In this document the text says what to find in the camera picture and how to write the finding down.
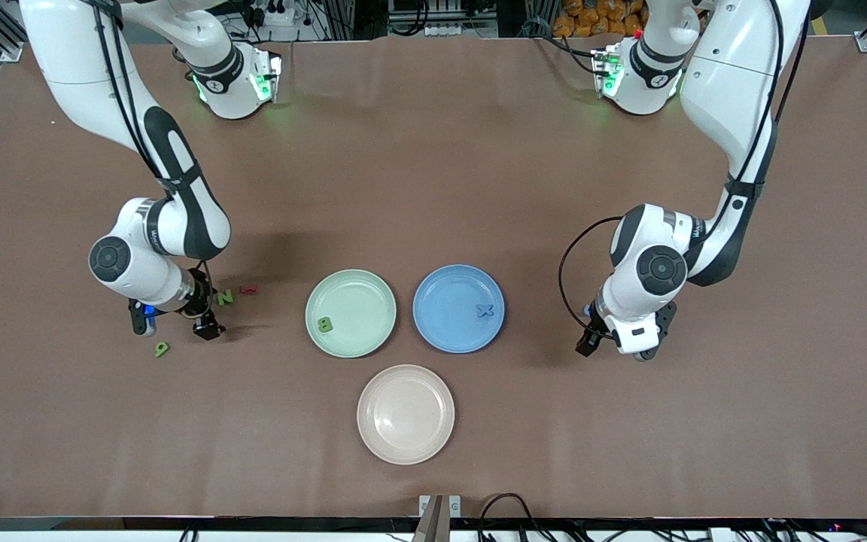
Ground blue plate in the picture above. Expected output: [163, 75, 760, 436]
[412, 264, 506, 355]

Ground light green plate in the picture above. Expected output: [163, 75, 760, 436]
[305, 269, 397, 359]

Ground beige plate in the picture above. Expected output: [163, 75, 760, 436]
[357, 364, 455, 466]

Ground brown table cover sheet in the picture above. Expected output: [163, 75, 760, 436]
[0, 36, 867, 520]

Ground white power strip with plugs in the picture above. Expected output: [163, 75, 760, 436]
[242, 0, 306, 27]

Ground orange packets pile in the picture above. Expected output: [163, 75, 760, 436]
[552, 0, 649, 38]

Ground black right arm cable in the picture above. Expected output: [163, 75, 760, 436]
[91, 0, 218, 323]

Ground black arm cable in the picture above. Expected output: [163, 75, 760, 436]
[91, 0, 218, 323]
[558, 0, 807, 338]

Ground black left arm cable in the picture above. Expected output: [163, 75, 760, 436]
[558, 0, 807, 338]

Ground black cable loop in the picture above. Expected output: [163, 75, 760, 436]
[476, 493, 536, 542]

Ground grey metal camera mount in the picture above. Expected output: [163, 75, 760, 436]
[412, 493, 463, 542]

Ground black floor cables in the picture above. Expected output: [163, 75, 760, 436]
[761, 504, 867, 542]

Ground black cable bundle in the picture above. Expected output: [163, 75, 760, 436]
[387, 0, 430, 37]

